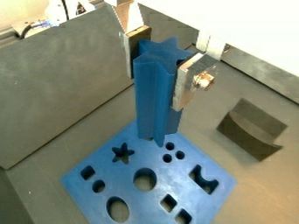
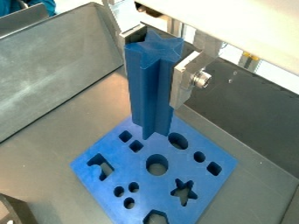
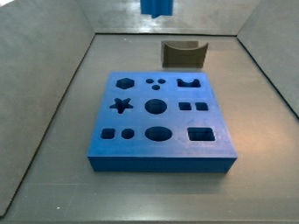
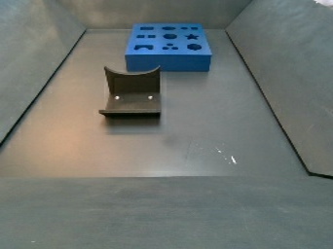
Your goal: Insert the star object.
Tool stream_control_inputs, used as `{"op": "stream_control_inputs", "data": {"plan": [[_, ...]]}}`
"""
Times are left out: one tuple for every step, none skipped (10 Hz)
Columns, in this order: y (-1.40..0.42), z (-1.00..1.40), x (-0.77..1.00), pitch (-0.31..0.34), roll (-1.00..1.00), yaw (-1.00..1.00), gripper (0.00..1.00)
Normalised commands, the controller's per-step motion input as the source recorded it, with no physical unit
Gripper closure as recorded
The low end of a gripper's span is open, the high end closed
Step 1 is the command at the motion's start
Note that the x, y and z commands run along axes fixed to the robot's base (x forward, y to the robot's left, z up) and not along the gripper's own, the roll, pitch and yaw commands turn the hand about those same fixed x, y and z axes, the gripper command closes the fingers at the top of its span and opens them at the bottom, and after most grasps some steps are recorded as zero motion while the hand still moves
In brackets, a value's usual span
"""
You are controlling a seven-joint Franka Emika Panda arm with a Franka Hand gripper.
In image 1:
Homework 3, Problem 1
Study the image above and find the blue star-shaped peg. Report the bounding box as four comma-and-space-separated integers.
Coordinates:
134, 37, 192, 147

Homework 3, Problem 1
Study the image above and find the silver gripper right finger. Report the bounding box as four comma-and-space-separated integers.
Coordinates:
172, 31, 226, 111

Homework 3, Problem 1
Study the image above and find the white robot base with cables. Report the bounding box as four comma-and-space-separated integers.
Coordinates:
0, 0, 104, 42

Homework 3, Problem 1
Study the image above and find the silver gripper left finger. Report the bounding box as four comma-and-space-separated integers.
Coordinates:
104, 0, 152, 79

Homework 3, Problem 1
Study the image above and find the grey upright panel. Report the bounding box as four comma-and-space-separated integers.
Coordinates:
0, 4, 131, 169

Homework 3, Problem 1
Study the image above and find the blue shape-sorting board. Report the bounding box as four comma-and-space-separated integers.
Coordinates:
60, 123, 236, 224

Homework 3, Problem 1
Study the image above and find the dark grey curved block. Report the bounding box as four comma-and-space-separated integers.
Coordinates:
216, 98, 287, 161

